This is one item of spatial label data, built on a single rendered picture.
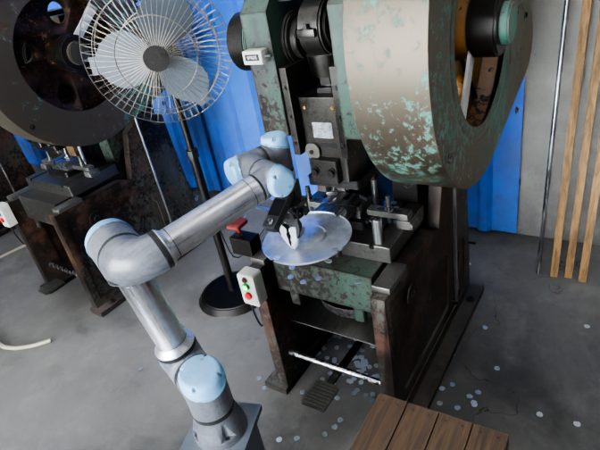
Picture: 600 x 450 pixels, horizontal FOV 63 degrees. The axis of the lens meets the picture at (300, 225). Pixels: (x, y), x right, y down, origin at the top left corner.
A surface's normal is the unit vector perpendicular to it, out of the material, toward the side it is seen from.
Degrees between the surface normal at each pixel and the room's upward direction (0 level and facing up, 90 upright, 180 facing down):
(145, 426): 0
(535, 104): 90
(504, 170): 90
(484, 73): 51
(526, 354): 0
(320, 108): 90
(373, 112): 104
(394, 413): 0
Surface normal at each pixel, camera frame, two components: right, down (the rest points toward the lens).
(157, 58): 0.15, 0.56
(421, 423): -0.17, -0.85
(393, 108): -0.49, 0.65
